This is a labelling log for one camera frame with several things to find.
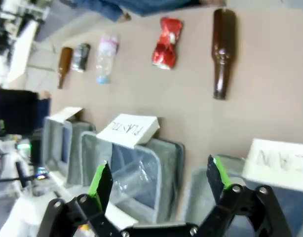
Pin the white label card CAN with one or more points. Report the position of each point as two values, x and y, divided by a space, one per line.
277 160

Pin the white label card glass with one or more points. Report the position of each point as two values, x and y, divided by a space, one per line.
65 114

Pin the person in blue jeans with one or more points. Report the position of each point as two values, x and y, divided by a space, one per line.
141 6

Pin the grey felt basket can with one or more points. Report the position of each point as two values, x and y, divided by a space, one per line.
198 182

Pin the grey felt basket glass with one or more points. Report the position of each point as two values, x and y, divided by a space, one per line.
55 148

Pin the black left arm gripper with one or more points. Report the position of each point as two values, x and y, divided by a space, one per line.
15 108

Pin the large brown glass bottle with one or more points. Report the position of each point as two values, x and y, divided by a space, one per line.
223 47

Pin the clear crushed plastic bottle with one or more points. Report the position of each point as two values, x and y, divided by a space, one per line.
105 59

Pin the crushed dark soda can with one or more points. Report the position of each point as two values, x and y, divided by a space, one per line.
80 58

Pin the small brown glass bottle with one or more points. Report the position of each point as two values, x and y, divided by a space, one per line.
64 60

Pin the crushed red soda can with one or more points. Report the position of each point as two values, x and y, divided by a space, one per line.
166 47

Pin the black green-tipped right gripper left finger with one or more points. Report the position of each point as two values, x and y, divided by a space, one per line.
103 182

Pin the grey felt basket plastic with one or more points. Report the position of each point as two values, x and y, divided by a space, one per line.
166 160

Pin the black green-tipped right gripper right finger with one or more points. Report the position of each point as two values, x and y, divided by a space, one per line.
216 175

